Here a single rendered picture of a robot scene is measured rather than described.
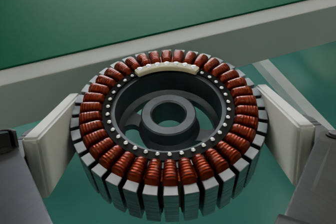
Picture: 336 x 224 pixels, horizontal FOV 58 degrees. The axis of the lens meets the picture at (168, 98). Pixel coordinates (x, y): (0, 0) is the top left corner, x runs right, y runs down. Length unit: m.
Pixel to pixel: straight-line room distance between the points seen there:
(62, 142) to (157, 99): 0.06
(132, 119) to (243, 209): 0.84
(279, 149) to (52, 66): 0.19
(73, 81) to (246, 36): 0.17
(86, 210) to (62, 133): 0.87
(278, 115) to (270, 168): 0.94
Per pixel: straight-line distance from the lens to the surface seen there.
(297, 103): 1.04
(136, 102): 0.20
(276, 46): 0.34
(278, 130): 0.16
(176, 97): 0.19
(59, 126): 0.16
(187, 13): 0.31
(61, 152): 0.17
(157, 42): 0.28
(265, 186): 1.06
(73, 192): 1.08
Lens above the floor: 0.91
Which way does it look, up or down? 46 degrees down
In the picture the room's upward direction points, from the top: 3 degrees counter-clockwise
